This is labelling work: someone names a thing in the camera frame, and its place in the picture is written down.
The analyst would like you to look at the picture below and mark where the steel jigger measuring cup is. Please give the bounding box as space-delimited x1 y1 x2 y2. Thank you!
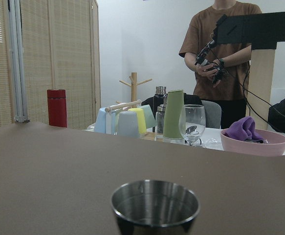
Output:
111 180 200 235

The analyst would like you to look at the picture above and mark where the yellow cup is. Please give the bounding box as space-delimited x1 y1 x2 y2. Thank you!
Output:
129 108 147 134

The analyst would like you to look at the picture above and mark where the mint green cup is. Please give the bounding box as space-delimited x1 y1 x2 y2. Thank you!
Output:
140 104 156 129

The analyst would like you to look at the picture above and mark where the grey cup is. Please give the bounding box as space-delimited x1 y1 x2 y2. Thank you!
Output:
117 111 139 138

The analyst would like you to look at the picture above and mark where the light blue cup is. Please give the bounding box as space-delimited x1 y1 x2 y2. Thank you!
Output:
94 107 115 135

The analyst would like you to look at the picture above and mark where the wooden cup tree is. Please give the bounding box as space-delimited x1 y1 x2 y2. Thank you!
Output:
105 72 152 113

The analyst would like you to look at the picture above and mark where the glass oil dispenser bottle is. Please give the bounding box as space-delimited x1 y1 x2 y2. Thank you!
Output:
155 104 166 141

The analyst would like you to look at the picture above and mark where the black thermos bottle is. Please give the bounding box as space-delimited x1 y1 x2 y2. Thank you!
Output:
153 86 166 117

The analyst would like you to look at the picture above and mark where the green sleeve bottle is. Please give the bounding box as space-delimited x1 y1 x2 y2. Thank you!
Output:
163 90 184 144

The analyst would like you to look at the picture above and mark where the clear wine glass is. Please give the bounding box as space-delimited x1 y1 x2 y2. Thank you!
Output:
178 104 206 146

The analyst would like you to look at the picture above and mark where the grey office chair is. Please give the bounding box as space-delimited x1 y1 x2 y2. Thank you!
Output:
201 100 221 129

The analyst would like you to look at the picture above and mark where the red thermos bottle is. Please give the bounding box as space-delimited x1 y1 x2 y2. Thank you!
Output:
47 89 67 127

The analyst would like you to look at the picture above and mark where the person in brown shirt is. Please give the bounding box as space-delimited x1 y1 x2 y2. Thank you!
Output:
179 0 262 129

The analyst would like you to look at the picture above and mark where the purple cloth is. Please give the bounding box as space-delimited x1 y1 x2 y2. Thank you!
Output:
224 116 264 143

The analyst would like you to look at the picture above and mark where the pink bowl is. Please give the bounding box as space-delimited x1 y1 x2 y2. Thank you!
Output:
220 129 285 157

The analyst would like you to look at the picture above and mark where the black and wood teleop stand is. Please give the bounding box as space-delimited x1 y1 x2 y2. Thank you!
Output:
214 12 285 130

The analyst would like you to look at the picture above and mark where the aluminium frame post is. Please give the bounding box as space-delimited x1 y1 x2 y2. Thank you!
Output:
7 0 30 123

